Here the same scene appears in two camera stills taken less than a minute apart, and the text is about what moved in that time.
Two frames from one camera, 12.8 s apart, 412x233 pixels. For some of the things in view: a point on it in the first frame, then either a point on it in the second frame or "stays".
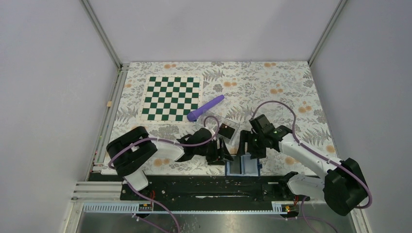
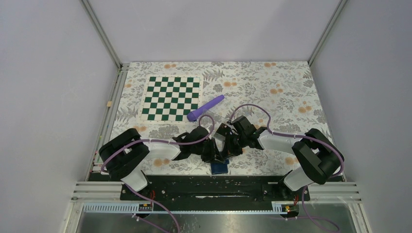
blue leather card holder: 242,166 → 219,168
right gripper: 246,136 → 229,151
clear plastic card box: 225,130 stays
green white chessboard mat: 170,98 stays
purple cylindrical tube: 191,116 stays
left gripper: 219,156 stays
